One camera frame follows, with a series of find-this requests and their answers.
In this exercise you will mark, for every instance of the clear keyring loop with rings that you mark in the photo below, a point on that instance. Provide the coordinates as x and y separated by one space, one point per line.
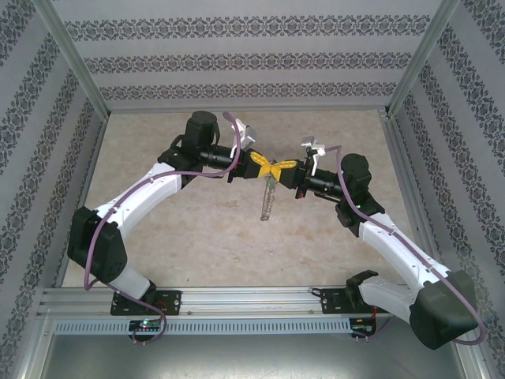
267 201

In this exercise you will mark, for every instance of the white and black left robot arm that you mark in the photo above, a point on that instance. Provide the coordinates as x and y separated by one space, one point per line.
142 197

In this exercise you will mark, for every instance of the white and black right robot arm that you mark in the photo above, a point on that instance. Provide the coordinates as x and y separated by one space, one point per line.
438 312

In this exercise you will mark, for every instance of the right controller board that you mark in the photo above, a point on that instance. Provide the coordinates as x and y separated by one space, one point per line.
361 327

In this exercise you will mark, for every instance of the controller board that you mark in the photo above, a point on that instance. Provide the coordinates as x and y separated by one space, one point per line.
361 327
146 325

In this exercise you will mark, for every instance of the grey metal panel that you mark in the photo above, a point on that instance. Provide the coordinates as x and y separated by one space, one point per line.
252 359

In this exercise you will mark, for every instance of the left controller board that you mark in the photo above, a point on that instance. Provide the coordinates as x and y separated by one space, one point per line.
146 325

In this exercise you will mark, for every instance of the aluminium side rail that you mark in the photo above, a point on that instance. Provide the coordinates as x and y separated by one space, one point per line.
402 158

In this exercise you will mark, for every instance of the aluminium mounting rail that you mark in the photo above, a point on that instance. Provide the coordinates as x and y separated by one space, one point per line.
252 300

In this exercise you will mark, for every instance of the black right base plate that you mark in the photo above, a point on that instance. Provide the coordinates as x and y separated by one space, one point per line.
331 302

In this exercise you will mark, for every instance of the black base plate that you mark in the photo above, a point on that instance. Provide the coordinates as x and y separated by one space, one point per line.
331 302
173 302

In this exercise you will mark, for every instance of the aluminium frame post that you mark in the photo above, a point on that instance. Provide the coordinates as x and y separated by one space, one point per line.
420 59
75 59

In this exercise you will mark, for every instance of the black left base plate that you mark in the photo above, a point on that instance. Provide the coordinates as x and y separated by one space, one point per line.
173 302

